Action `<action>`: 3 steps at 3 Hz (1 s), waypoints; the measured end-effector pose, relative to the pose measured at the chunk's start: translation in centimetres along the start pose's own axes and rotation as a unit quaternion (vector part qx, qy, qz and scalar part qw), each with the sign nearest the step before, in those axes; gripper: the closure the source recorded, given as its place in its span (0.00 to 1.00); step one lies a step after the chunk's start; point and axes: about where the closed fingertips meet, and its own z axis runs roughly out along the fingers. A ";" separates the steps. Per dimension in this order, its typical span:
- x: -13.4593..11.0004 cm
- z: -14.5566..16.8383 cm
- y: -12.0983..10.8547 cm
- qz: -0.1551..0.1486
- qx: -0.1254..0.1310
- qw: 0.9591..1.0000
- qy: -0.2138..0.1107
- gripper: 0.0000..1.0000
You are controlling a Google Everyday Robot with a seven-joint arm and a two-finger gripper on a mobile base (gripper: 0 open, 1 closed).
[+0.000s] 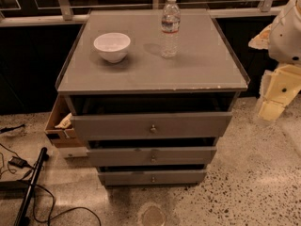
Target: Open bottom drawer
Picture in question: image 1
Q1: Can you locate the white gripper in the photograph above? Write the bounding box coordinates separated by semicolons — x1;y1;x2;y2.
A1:
259;64;301;121

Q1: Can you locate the grey bottom drawer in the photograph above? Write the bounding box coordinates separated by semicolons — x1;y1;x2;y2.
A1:
98;169;206;186

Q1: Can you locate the grey drawer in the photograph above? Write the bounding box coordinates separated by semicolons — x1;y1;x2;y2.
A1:
71;112;232;140
98;169;206;186
87;147;216;167

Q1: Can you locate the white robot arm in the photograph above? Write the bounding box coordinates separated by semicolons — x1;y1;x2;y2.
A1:
248;0;301;121

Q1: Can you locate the grey top drawer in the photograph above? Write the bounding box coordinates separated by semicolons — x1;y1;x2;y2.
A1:
71;112;232;140

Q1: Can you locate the grey middle drawer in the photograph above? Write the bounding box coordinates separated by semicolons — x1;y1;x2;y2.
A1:
87;147;216;167

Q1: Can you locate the grey drawer cabinet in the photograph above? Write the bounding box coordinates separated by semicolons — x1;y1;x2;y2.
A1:
56;9;249;174

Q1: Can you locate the clear plastic water bottle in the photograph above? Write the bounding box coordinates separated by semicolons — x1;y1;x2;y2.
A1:
161;0;181;58

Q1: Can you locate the white ceramic bowl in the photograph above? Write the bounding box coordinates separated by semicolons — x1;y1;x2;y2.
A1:
93;33;131;63

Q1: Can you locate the cardboard box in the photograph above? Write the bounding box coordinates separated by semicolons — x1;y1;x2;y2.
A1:
45;96;87;158

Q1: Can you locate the metal window railing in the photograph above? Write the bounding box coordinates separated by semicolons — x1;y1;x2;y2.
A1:
0;0;301;28

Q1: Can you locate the black power adapter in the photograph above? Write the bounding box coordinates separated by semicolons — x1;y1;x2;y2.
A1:
8;156;27;169

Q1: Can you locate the black pole stand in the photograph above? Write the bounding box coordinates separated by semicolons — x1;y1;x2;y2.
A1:
13;147;49;226

